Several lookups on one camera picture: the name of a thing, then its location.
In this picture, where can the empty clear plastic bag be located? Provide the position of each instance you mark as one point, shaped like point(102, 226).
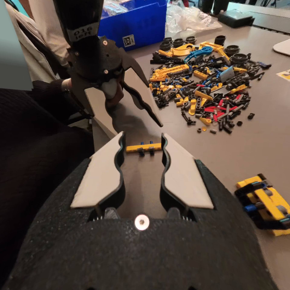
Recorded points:
point(190, 18)

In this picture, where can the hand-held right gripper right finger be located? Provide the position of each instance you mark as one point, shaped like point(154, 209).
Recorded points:
point(185, 181)

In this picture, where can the pile of toy building parts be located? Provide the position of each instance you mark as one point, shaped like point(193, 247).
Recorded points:
point(204, 90)

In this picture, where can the yellow grey sticker sheet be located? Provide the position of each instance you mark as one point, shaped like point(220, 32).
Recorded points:
point(284, 75)

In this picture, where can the yellow toy beam with holes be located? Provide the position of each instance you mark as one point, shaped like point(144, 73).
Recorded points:
point(132, 148)

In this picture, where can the clear plastic bag with parts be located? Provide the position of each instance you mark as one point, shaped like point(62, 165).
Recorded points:
point(113, 8)

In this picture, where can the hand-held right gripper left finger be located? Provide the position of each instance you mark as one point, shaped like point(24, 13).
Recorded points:
point(102, 179)

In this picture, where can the person's left forearm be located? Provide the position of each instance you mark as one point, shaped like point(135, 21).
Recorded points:
point(45, 95)

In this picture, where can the black device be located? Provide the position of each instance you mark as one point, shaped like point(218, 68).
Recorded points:
point(207, 5)
point(221, 6)

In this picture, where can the person's left hand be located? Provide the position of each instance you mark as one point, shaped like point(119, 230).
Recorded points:
point(119, 95)

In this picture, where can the blue plastic bin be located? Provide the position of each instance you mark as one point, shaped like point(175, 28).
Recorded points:
point(140, 22)

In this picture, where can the black toy connector pin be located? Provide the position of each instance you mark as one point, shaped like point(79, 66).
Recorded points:
point(184, 115)

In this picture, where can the black power adapter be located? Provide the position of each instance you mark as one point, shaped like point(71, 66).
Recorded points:
point(235, 19)

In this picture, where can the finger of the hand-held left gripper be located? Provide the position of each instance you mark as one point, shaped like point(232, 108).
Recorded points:
point(97, 106)
point(145, 95)

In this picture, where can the white book stand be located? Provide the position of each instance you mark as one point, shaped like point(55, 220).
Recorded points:
point(283, 47)

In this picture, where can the small yellow toy subassembly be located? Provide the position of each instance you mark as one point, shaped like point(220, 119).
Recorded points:
point(265, 199)

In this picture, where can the dark grey toothed toy wheel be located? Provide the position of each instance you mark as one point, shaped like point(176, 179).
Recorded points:
point(232, 49)
point(239, 59)

